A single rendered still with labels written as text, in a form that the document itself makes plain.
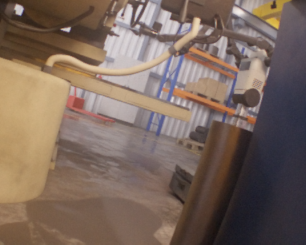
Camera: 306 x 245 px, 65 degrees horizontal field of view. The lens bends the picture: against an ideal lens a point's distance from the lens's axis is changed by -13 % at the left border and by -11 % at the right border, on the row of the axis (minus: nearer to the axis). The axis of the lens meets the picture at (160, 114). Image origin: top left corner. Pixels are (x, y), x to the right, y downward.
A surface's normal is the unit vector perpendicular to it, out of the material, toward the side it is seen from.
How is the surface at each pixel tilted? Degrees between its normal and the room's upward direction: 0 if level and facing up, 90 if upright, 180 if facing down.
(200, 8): 109
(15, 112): 90
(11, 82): 90
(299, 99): 90
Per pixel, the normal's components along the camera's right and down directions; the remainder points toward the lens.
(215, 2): -0.01, 0.33
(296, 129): -0.91, -0.29
